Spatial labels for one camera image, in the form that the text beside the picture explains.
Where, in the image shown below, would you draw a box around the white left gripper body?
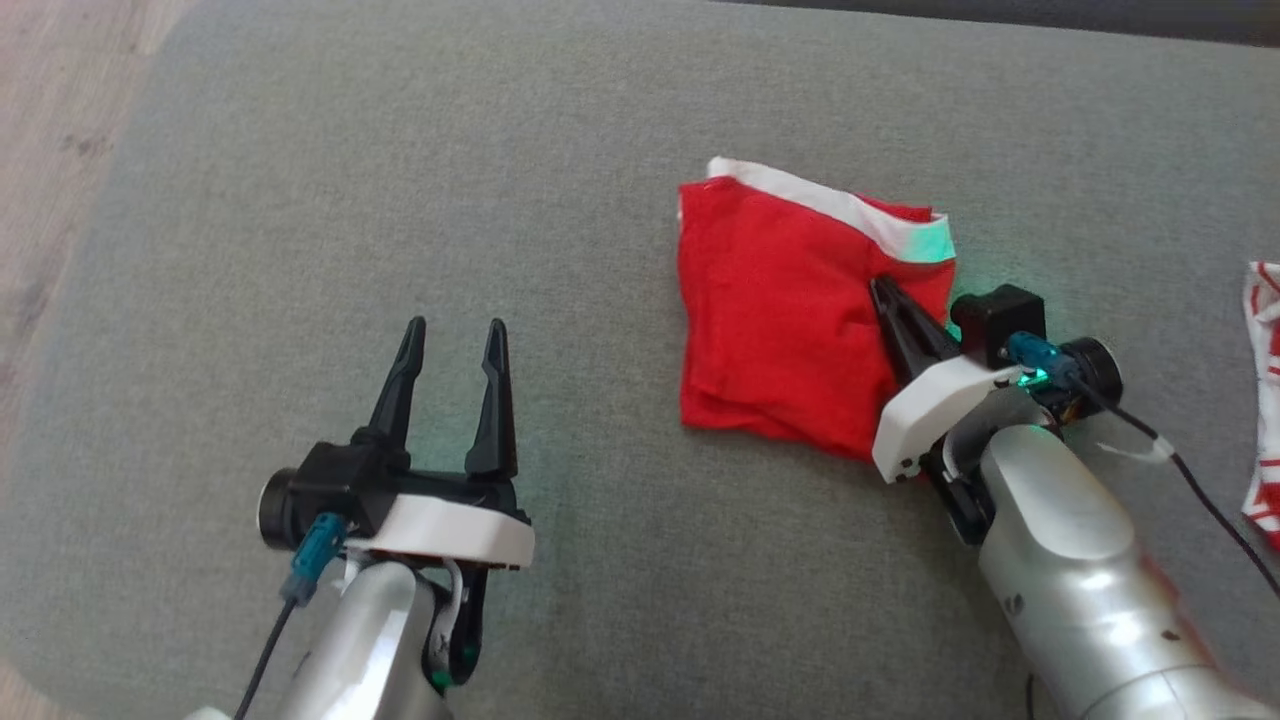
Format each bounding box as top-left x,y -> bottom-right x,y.
345,468 -> 537,572

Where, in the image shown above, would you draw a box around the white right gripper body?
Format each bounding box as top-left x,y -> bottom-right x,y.
872,354 -> 1025,487

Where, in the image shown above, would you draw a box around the red shorts with white stripe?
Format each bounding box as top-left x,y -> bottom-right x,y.
677,157 -> 957,464

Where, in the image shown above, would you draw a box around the red jersey with number print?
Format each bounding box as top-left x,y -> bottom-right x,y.
1242,261 -> 1280,552

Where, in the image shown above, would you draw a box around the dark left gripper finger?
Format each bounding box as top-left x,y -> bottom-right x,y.
464,319 -> 519,480
366,317 -> 429,473

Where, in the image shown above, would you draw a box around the large grey sofa seat cushion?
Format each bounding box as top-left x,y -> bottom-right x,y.
0,0 -> 1280,720

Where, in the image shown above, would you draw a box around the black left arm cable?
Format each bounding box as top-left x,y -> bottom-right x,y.
233,512 -> 349,720

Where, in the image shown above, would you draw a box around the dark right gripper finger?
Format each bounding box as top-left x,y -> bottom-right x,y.
868,277 -> 937,388
876,279 -> 964,365

